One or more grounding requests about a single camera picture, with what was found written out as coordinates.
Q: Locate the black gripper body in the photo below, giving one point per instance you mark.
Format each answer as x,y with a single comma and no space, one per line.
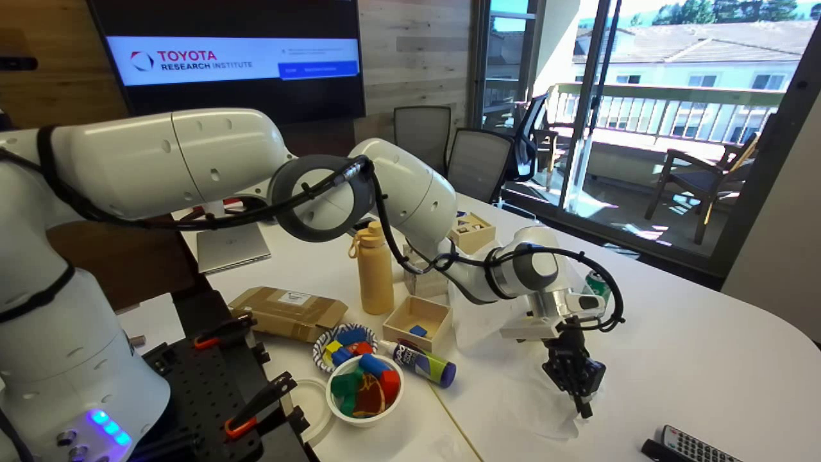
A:
573,356

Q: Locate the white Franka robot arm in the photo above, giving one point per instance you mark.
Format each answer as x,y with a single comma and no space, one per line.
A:
215,154

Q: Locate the white plastic board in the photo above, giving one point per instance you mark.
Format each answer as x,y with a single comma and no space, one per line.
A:
479,329

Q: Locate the black remote with grey keypad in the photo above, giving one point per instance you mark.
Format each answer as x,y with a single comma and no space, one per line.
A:
693,447

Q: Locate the blue green marker tube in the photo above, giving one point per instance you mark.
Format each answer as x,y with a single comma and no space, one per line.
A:
426,365

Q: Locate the wooden shape sorter box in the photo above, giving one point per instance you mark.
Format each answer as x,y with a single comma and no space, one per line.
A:
476,233

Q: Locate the small blue cube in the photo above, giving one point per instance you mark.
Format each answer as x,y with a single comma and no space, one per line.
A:
417,329

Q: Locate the small open wooden box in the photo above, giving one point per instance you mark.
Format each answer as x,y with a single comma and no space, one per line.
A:
396,324

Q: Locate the red toy block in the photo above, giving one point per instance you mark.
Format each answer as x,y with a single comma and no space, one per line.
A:
364,348
392,385

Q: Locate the blue cylinder toy block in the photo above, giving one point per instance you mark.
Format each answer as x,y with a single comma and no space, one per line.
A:
374,365

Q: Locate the orange translucent toy block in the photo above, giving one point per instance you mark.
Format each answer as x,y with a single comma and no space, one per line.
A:
370,399

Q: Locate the dark wooden patio chair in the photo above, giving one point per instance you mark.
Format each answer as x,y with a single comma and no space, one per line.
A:
696,183

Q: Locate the tan plastic bottle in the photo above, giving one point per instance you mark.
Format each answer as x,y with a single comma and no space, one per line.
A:
376,279

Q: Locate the grey mesh office chair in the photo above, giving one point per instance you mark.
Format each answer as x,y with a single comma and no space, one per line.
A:
425,130
479,162

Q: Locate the white bowl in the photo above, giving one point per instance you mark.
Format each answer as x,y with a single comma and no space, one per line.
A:
365,420

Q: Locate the green toy block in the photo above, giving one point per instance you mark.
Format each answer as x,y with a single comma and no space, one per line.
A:
347,392

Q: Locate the black office chair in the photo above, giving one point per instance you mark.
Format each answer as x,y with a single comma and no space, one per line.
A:
532,130

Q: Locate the yellow toy block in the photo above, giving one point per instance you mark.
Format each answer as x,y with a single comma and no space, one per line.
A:
332,348

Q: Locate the balcony railing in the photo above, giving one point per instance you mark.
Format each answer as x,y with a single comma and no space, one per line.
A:
669,117

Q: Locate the flat brown cardboard box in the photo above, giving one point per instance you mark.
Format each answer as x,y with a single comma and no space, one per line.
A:
285,315

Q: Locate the black orange bar clamp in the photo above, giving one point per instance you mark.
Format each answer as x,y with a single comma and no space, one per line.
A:
261,401
224,329

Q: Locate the white neighbouring building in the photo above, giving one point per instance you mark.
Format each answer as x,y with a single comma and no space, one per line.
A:
728,52

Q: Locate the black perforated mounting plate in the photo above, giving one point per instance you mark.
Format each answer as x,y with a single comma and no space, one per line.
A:
207,393

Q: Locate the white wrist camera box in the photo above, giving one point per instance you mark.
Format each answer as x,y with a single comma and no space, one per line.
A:
529,328

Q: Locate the wall television with Toyota logo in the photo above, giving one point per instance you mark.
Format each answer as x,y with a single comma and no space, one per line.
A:
215,61

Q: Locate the black stereo camera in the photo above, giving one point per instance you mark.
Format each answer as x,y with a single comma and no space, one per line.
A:
16,63

